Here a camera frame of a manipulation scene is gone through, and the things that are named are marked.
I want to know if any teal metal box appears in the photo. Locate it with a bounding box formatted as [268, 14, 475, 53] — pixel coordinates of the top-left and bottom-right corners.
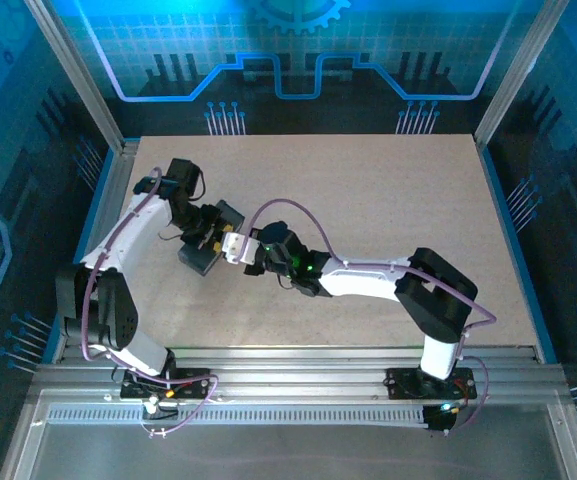
[177, 199, 247, 278]

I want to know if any grey metal tray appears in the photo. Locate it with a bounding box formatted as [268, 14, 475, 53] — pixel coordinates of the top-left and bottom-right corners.
[0, 389, 577, 480]

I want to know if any black controller with green light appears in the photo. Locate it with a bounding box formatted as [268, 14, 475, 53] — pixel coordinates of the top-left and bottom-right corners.
[421, 402, 463, 435]

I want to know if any purple cable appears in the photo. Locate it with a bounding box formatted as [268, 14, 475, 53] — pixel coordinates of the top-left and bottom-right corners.
[81, 166, 220, 437]
[237, 198, 499, 432]

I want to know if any aluminium frame rail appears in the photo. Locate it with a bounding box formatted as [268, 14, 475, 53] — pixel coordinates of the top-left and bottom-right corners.
[30, 347, 567, 401]

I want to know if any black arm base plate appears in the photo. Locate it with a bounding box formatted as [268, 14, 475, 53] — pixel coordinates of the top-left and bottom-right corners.
[384, 367, 479, 402]
[119, 367, 213, 401]

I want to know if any slotted grey cable duct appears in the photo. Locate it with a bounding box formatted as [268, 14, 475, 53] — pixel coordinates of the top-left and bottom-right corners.
[46, 405, 432, 427]

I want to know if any aluminium frame post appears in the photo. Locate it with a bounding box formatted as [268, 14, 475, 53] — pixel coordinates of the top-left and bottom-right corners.
[472, 0, 572, 151]
[23, 0, 128, 152]

